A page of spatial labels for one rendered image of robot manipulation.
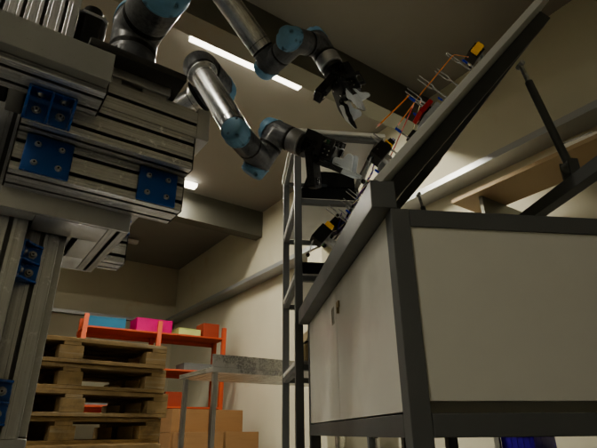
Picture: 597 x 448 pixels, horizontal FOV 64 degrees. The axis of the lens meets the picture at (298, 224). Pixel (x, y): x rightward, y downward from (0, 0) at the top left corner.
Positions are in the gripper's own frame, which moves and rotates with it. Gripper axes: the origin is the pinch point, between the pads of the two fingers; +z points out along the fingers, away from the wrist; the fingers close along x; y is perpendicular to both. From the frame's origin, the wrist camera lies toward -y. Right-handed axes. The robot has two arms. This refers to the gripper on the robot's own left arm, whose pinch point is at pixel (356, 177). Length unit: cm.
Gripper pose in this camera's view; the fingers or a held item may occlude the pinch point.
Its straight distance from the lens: 134.4
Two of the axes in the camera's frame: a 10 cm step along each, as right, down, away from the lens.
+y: 3.7, -9.0, -2.3
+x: 5.1, -0.1, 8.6
